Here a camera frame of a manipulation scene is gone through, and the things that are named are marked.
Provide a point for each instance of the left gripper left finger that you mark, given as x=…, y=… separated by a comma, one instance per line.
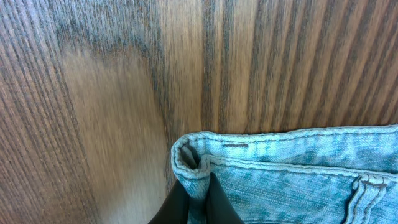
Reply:
x=174, y=209

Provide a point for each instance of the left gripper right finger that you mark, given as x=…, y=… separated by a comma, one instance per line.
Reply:
x=219, y=209

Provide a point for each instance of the light blue denim shorts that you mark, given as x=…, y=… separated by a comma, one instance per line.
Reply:
x=319, y=175

